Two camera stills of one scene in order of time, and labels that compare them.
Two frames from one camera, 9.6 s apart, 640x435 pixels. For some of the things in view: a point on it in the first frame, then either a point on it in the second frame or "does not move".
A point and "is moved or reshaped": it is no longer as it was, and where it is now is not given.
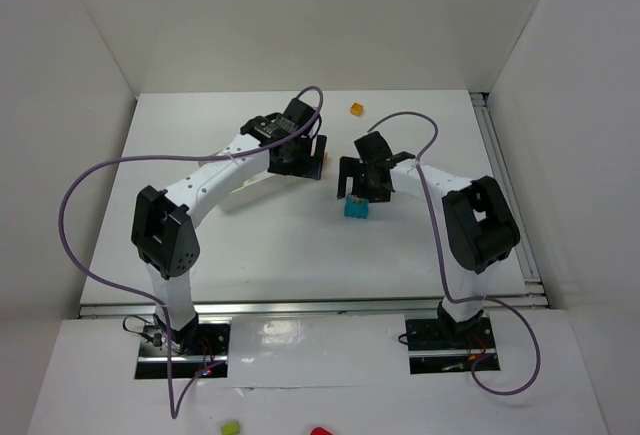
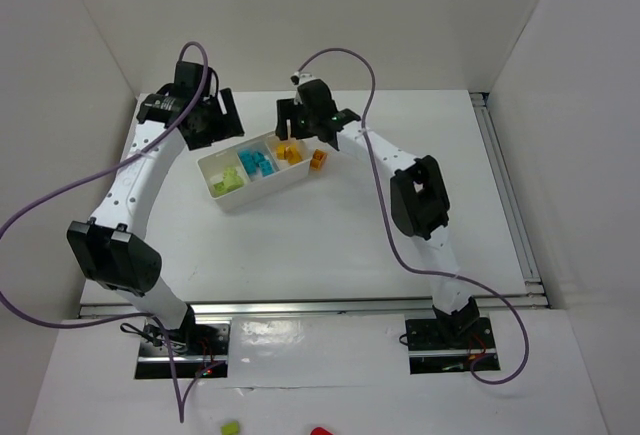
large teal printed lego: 356,207 is moved or reshaped
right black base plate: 437,346 does not move
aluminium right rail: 525,252 does not move
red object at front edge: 320,431 does not move
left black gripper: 304,164 to 220,122
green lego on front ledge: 230,428 does not move
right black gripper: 367,175 to 292,118
